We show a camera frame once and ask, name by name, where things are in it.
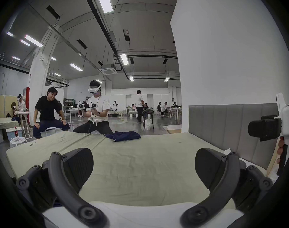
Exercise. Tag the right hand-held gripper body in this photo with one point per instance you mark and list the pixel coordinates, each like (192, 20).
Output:
(287, 120)

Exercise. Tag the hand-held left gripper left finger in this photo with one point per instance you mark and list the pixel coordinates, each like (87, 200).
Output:
(63, 189)

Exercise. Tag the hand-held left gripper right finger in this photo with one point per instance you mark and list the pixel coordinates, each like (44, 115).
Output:
(226, 186)

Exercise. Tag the person's right hand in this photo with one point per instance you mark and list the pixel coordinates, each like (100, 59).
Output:
(280, 151)

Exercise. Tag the grey padded headboard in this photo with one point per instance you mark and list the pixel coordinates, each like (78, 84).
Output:
(220, 122)

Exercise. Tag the white plastic bin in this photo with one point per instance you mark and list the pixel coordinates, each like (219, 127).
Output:
(12, 136)

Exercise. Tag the red-capped bottle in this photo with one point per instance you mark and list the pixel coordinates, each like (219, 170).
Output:
(15, 132)

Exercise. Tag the dark blue garment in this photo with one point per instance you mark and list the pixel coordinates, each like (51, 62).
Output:
(123, 136)

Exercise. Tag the bed with pale green sheet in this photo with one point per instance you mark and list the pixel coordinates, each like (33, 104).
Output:
(144, 167)

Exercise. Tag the white folding table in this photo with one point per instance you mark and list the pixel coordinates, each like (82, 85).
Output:
(23, 113)

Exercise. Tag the low table with green sheet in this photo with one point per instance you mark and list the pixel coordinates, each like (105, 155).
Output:
(1, 123)

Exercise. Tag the group of people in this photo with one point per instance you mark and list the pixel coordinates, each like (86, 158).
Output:
(164, 107)

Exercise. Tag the black stool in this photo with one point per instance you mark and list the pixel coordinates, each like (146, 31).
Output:
(148, 114)

